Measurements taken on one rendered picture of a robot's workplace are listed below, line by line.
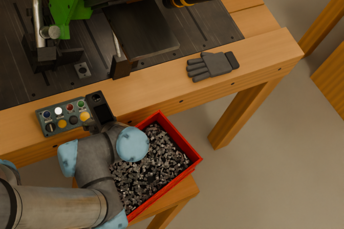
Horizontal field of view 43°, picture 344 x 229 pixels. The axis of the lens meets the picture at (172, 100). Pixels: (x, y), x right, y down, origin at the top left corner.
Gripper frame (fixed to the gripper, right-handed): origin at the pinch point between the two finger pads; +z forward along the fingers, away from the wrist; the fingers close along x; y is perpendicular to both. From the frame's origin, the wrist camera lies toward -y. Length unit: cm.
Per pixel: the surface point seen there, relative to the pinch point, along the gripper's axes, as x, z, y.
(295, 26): 180, 116, 5
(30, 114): -14.3, 12.9, -4.5
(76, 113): -2.3, 6.4, -1.6
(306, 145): 134, 71, 69
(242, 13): 76, 24, -17
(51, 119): -9.7, 6.4, -2.2
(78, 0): 4.4, -4.8, -33.1
